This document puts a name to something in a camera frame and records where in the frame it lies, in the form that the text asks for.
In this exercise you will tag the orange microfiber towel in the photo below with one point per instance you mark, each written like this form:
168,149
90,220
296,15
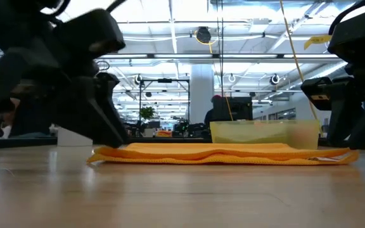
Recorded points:
217,153

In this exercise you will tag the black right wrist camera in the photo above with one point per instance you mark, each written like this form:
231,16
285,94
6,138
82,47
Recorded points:
360,35

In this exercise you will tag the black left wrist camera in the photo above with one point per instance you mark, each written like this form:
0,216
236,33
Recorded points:
93,31

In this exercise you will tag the black display screen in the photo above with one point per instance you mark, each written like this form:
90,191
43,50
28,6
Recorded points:
239,109

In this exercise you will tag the snake plant in white pot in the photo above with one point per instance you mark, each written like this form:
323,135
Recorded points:
71,139

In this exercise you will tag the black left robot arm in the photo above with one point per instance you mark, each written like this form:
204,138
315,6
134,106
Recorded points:
11,19

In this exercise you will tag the yellow translucent plastic bin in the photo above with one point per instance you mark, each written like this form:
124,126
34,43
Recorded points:
252,133

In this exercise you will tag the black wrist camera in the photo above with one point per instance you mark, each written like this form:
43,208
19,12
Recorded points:
360,35
93,31

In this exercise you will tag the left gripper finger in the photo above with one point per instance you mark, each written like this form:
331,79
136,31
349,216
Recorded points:
84,114
108,85

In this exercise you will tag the white square pillar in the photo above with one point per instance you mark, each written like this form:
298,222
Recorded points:
201,92

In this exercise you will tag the round black ceiling lamp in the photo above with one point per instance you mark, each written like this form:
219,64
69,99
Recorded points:
203,35

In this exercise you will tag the small green background plant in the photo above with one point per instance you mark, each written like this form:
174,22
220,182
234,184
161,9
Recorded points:
147,113

